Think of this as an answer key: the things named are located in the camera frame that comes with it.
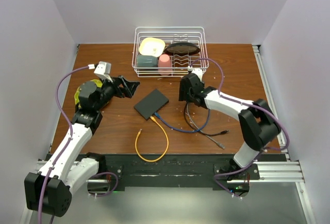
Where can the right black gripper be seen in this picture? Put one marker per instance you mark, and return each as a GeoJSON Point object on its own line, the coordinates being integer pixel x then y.
{"type": "Point", "coordinates": [182, 95]}

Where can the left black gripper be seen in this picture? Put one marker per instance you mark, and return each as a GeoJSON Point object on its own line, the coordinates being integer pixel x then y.
{"type": "Point", "coordinates": [127, 91]}

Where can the black network switch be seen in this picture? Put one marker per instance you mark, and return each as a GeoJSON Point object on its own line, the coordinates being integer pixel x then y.
{"type": "Point", "coordinates": [151, 104]}

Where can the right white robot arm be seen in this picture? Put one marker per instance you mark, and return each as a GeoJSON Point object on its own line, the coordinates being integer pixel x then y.
{"type": "Point", "coordinates": [258, 124]}

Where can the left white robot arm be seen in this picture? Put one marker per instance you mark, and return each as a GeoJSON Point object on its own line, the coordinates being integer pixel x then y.
{"type": "Point", "coordinates": [51, 189]}

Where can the green polka dot plate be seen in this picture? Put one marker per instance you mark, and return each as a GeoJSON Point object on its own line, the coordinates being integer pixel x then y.
{"type": "Point", "coordinates": [76, 94]}

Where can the teal square cup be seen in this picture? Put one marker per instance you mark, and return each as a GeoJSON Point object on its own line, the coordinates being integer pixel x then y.
{"type": "Point", "coordinates": [147, 61]}

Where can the pink cup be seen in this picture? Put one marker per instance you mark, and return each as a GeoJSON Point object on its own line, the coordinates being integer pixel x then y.
{"type": "Point", "coordinates": [164, 65]}

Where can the dark brown plate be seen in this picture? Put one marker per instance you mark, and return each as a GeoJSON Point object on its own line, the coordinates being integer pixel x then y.
{"type": "Point", "coordinates": [182, 49]}

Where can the yellow square bowl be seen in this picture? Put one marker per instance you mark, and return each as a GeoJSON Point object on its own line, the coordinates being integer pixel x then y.
{"type": "Point", "coordinates": [151, 46]}

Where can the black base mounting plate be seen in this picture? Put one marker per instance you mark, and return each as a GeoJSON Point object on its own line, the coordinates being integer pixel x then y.
{"type": "Point", "coordinates": [178, 170]}

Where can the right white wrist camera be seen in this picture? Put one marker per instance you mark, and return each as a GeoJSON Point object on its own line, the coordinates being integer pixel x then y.
{"type": "Point", "coordinates": [197, 71]}

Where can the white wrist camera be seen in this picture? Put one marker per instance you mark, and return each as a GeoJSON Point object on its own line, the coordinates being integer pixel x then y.
{"type": "Point", "coordinates": [197, 71]}
{"type": "Point", "coordinates": [102, 70]}

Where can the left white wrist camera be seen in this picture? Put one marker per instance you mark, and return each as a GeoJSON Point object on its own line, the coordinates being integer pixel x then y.
{"type": "Point", "coordinates": [102, 70]}

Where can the white wire dish rack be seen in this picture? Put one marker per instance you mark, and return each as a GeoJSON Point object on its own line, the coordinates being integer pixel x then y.
{"type": "Point", "coordinates": [171, 35]}

